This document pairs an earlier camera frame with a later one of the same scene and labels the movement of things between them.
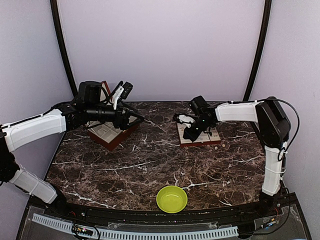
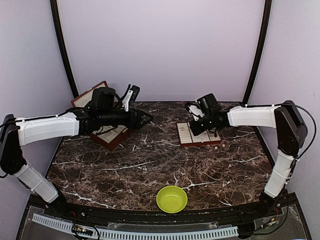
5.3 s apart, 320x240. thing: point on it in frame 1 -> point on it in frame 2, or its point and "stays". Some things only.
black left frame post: x=60 y=33 stays
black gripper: x=185 y=118 -> x=196 y=110
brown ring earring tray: x=206 y=138 stays
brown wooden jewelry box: x=110 y=136 stays
